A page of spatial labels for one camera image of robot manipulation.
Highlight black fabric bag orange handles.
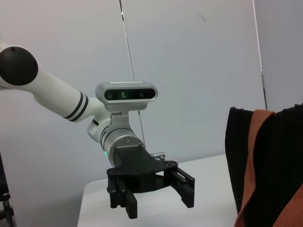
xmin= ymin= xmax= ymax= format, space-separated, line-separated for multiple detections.
xmin=224 ymin=102 xmax=303 ymax=227

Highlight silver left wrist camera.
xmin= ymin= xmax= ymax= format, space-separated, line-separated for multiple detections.
xmin=95 ymin=81 xmax=159 ymax=130

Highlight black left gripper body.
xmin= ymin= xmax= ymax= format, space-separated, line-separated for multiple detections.
xmin=107 ymin=144 xmax=179 ymax=193

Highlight left gripper cable with connector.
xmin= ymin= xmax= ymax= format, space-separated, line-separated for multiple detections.
xmin=151 ymin=151 xmax=167 ymax=161

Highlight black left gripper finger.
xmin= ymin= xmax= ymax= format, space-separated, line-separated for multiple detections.
xmin=164 ymin=166 xmax=196 ymax=209
xmin=107 ymin=175 xmax=139 ymax=219

